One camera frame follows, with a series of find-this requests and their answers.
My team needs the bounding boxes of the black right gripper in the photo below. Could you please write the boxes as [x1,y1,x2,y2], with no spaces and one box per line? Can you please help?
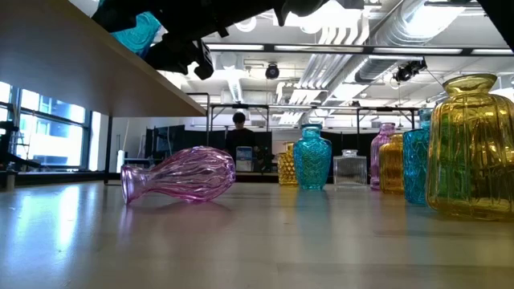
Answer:
[143,0,282,76]

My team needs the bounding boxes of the teal embossed medallion vase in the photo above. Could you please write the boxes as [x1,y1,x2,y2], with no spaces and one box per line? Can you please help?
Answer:
[98,0,162,59]

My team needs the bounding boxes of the pink wavy-ribbed bulb vase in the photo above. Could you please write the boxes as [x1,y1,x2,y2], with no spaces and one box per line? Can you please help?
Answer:
[120,144,237,206]

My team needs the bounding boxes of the teal faceted shouldered vase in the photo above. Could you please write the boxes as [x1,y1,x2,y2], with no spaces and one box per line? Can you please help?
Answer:
[292,123,333,191]

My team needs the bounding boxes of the tall teal diamond-pattern vase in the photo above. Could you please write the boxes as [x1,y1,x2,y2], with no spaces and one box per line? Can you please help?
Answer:
[402,107,434,206]

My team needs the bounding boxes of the light wooden board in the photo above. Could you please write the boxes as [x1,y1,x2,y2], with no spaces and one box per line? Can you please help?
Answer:
[0,0,212,186]

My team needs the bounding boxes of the black monitor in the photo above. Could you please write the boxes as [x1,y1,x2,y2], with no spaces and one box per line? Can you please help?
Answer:
[144,124,186,161]

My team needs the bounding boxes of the person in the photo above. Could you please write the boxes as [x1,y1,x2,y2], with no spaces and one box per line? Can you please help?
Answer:
[224,111,258,161]

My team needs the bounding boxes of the blue and white box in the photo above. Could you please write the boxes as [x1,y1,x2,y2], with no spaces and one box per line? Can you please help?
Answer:
[235,145,254,173]

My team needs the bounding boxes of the large bright window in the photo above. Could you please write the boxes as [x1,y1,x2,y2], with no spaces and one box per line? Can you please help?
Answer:
[0,78,102,172]

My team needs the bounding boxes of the black overhead crossbar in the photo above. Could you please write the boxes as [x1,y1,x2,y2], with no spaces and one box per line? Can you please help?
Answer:
[204,42,514,57]

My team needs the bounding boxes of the yellow hobnail vase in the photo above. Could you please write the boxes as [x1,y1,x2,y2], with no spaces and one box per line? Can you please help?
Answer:
[277,141,299,186]

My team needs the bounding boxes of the clear ribbed square bottle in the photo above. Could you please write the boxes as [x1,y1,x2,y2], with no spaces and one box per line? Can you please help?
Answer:
[332,149,369,189]

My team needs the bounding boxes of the pink ribbed bottle vase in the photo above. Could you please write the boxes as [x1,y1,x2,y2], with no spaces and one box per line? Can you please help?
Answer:
[369,122,397,191]

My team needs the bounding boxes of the black ceiling spotlight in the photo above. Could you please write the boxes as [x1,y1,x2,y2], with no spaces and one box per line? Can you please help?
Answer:
[393,59,428,83]

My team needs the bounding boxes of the small yellow ribbed vase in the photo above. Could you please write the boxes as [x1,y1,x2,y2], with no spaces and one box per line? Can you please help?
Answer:
[378,133,406,196]

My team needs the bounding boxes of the large yellow ribbed vase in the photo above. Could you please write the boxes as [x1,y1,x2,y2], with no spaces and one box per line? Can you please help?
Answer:
[425,73,514,222]

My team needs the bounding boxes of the black background table frame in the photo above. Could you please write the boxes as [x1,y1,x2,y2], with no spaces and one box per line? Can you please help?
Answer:
[353,105,421,132]

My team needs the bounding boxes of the silver ventilation duct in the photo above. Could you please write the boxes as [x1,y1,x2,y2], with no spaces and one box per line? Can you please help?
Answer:
[355,2,467,83]

